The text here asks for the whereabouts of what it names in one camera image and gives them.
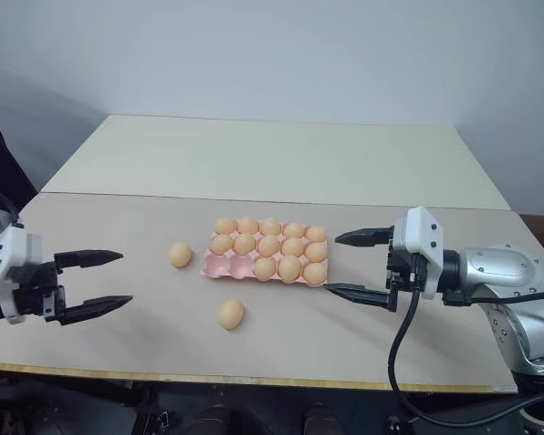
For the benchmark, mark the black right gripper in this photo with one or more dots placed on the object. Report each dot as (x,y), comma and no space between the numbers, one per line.
(401,272)

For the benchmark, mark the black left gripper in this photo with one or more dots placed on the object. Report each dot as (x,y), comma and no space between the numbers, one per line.
(32,294)

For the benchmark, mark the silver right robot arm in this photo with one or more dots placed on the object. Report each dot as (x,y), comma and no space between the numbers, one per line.
(503,272)

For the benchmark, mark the tan egg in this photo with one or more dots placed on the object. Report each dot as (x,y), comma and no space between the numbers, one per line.
(225,225)
(221,243)
(180,254)
(265,268)
(315,273)
(293,247)
(294,229)
(268,245)
(248,224)
(316,233)
(316,252)
(289,267)
(245,244)
(230,313)
(270,225)

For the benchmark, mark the pink egg tray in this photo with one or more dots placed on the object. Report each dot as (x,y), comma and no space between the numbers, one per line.
(229,268)

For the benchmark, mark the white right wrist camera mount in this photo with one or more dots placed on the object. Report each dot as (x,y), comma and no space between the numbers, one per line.
(419,235)

